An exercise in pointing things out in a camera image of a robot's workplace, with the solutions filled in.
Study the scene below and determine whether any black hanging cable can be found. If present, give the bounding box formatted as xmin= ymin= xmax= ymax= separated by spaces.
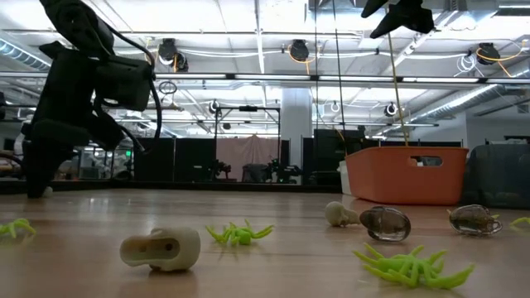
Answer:
xmin=332 ymin=0 xmax=348 ymax=156

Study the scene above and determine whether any white plastic bin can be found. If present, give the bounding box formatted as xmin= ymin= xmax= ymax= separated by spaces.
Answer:
xmin=339 ymin=160 xmax=353 ymax=196

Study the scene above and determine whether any black aluminium table frame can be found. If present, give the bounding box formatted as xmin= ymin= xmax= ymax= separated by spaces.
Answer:
xmin=0 ymin=178 xmax=343 ymax=195

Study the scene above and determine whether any white humanoid robot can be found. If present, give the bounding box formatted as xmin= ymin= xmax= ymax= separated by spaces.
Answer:
xmin=13 ymin=132 xmax=27 ymax=166

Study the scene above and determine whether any grey office chair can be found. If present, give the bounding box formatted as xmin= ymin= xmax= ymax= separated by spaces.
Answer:
xmin=242 ymin=163 xmax=270 ymax=184

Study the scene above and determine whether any yellow hanging cable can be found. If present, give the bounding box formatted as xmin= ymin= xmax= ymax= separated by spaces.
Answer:
xmin=387 ymin=32 xmax=410 ymax=147

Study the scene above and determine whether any black ceiling cable reel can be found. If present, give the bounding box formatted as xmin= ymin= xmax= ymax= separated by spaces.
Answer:
xmin=288 ymin=38 xmax=311 ymax=64
xmin=157 ymin=37 xmax=190 ymax=74
xmin=475 ymin=41 xmax=502 ymax=66

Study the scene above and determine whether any black corrugated cable hose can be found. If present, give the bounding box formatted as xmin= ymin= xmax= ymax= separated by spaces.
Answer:
xmin=97 ymin=18 xmax=163 ymax=155

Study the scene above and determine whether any orange plastic bin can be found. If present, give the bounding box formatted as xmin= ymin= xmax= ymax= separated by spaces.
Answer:
xmin=344 ymin=145 xmax=470 ymax=207

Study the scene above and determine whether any pink partition curtain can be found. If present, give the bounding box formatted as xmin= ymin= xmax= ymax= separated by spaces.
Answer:
xmin=214 ymin=134 xmax=281 ymax=180

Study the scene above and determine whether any dark grey plastic bin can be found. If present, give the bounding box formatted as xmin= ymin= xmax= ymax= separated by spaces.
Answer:
xmin=461 ymin=142 xmax=530 ymax=209

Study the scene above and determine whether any black partition panel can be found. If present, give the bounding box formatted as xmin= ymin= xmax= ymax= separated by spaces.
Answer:
xmin=301 ymin=128 xmax=366 ymax=186
xmin=132 ymin=137 xmax=217 ymax=184

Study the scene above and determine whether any black robot station frame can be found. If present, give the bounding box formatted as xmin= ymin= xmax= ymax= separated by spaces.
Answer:
xmin=213 ymin=105 xmax=282 ymax=184

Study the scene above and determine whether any smoky clear plastic skull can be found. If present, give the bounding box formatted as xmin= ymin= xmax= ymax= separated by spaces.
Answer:
xmin=359 ymin=205 xmax=412 ymax=243
xmin=448 ymin=204 xmax=504 ymax=238

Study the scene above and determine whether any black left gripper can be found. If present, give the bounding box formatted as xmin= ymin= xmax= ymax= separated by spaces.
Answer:
xmin=22 ymin=41 xmax=125 ymax=199

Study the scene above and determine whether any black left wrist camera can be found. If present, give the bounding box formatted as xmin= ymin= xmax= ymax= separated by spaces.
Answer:
xmin=94 ymin=55 xmax=155 ymax=113

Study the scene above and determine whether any long ceiling light bar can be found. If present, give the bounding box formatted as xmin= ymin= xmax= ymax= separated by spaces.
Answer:
xmin=0 ymin=70 xmax=530 ymax=85

